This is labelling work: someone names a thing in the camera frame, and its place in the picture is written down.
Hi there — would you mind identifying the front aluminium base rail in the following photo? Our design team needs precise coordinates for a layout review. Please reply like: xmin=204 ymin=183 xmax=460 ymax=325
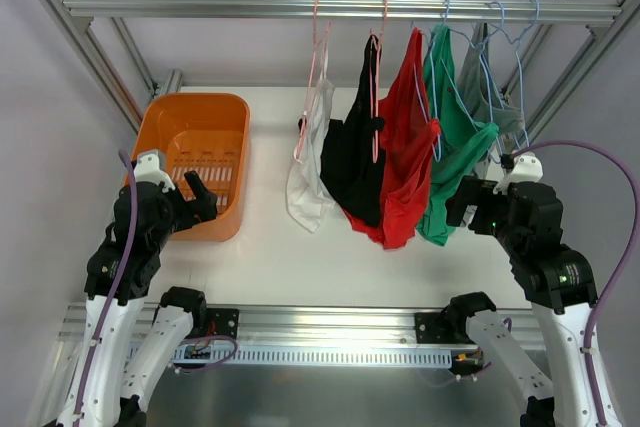
xmin=58 ymin=302 xmax=543 ymax=350

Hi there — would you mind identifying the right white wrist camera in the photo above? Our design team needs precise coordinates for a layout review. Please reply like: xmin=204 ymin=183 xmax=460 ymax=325
xmin=493 ymin=152 xmax=543 ymax=194

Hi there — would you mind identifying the pink wire hanger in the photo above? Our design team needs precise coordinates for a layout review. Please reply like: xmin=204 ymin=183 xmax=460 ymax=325
xmin=294 ymin=0 xmax=331 ymax=160
xmin=369 ymin=0 xmax=388 ymax=164

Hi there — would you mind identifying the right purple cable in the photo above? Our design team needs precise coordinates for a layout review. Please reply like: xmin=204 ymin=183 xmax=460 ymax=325
xmin=509 ymin=140 xmax=640 ymax=427

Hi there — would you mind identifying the red tank top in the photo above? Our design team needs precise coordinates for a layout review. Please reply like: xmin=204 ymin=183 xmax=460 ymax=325
xmin=348 ymin=28 xmax=440 ymax=250

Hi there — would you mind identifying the black mounting plate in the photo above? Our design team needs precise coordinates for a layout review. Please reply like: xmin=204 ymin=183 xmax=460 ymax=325
xmin=414 ymin=312 xmax=450 ymax=344
xmin=205 ymin=307 xmax=240 ymax=339

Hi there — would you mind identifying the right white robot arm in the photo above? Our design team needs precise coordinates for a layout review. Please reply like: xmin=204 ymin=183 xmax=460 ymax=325
xmin=441 ymin=176 xmax=622 ymax=426

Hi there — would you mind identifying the green tank top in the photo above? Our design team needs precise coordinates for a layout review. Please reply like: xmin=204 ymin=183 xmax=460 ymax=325
xmin=416 ymin=25 xmax=499 ymax=246

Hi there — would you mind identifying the white tank top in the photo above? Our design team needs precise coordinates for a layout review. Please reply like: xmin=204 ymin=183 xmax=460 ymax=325
xmin=285 ymin=77 xmax=335 ymax=233

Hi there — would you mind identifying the grey tank top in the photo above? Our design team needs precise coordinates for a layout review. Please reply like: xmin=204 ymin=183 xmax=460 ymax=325
xmin=457 ymin=23 xmax=525 ymax=135

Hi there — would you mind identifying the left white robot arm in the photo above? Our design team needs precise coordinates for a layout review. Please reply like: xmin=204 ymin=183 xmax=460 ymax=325
xmin=53 ymin=170 xmax=217 ymax=426

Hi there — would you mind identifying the blue wire hanger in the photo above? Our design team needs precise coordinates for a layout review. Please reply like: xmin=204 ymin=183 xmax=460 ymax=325
xmin=506 ymin=0 xmax=540 ymax=149
xmin=423 ymin=0 xmax=455 ymax=175
xmin=455 ymin=0 xmax=507 ymax=165

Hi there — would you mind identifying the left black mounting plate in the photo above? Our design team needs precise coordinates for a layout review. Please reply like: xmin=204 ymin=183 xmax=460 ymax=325
xmin=205 ymin=307 xmax=240 ymax=339

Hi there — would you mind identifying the orange plastic basket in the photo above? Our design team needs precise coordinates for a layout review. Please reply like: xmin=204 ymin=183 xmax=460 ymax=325
xmin=131 ymin=93 xmax=251 ymax=242

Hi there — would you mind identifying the white slotted cable duct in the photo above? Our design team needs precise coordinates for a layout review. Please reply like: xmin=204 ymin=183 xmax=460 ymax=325
xmin=171 ymin=342 xmax=453 ymax=369

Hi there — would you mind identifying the black tank top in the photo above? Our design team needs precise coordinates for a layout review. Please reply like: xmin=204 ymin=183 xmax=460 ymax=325
xmin=321 ymin=35 xmax=386 ymax=228

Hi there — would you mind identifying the aluminium hanging rail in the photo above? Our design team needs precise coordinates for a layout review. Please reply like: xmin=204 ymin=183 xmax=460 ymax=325
xmin=63 ymin=0 xmax=622 ymax=26

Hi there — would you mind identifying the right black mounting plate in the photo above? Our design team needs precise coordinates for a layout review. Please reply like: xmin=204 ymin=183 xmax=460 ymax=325
xmin=414 ymin=312 xmax=450 ymax=344

